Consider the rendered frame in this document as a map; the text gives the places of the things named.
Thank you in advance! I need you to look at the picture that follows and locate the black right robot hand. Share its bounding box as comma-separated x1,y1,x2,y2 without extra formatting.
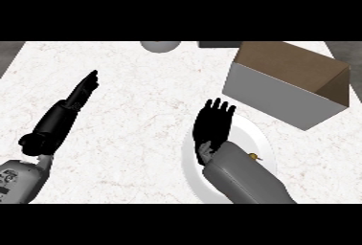
190,97,237,167

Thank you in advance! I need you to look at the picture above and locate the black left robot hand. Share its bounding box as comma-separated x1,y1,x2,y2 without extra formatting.
16,69,102,158

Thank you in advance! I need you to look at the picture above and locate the white plate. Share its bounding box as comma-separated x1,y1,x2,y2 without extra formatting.
180,112,277,205

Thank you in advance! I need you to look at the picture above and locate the open cardboard box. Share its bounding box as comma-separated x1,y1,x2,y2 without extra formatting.
220,40,353,132

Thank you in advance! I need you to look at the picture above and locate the dark grey flat block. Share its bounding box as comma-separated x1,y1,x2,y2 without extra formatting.
196,40,245,49

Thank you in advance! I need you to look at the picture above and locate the grey round bowl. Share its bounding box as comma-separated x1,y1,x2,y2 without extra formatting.
138,40,181,55

